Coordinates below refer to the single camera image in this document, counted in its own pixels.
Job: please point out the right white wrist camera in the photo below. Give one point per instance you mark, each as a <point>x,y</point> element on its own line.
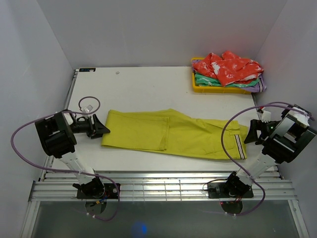
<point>264,115</point>

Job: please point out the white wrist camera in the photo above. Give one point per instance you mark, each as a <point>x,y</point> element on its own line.
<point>264,115</point>
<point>86,111</point>

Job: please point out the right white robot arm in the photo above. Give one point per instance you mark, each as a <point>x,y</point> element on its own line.
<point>282,141</point>

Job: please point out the yellow-green trousers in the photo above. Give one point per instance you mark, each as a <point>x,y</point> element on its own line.
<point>174,133</point>

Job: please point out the red white patterned garment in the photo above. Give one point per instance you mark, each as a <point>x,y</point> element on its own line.
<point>228,68</point>

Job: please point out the green folded garment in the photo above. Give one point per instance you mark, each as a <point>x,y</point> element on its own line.
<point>202,80</point>

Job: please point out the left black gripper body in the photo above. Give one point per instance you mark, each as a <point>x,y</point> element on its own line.
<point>84,127</point>

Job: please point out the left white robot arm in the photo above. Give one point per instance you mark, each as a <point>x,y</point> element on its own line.
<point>57,137</point>

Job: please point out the blue label sticker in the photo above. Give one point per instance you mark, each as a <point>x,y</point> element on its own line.
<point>87,70</point>

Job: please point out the purple striped garment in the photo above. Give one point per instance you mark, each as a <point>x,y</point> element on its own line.
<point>258,87</point>

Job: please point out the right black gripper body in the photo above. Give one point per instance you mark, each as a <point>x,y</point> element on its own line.
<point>266,128</point>

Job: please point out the yellow plastic tray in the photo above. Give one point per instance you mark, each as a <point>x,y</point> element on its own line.
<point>217,89</point>

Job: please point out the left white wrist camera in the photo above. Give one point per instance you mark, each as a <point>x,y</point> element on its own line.
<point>86,111</point>

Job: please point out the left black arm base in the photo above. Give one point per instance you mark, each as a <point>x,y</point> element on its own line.
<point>107,190</point>

